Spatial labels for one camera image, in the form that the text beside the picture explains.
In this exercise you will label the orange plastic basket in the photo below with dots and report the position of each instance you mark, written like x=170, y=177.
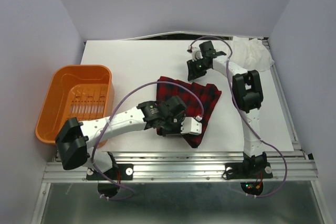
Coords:
x=82, y=91

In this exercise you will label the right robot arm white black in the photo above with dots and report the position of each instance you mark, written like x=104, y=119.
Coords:
x=247, y=97

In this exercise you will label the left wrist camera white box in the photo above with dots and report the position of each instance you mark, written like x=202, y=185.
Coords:
x=191, y=126

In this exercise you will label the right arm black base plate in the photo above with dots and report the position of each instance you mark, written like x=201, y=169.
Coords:
x=235, y=171

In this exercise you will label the white crumpled skirt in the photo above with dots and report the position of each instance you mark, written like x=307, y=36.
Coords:
x=250, y=54

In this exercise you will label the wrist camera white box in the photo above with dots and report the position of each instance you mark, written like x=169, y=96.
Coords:
x=195, y=53
x=191, y=126

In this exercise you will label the aluminium right side rail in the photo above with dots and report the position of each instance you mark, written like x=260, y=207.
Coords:
x=278, y=127

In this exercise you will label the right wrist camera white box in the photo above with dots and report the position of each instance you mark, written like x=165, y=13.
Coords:
x=195, y=53

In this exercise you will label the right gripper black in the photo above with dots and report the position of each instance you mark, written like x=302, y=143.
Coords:
x=192, y=73

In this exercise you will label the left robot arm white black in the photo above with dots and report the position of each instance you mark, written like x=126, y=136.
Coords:
x=76, y=140

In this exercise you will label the aluminium front rail frame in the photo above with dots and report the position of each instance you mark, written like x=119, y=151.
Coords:
x=179, y=167

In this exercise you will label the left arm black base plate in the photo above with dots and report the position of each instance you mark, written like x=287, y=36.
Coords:
x=122, y=172

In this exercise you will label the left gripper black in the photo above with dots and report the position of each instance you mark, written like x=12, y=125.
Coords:
x=180, y=118

